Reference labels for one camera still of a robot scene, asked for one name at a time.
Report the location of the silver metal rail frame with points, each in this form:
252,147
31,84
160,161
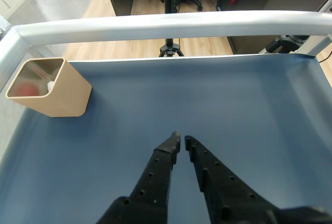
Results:
155,24

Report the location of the white crumpled cloth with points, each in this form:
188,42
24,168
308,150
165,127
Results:
50,85

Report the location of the red cube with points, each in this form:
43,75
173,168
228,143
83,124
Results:
27,89

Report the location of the black stand with clamp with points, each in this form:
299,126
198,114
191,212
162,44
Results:
288,41

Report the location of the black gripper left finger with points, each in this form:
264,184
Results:
158,174

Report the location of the dark blue table mat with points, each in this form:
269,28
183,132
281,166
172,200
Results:
181,99

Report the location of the beige rounded box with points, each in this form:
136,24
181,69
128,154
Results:
67,94

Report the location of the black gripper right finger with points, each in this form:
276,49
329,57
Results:
220,182

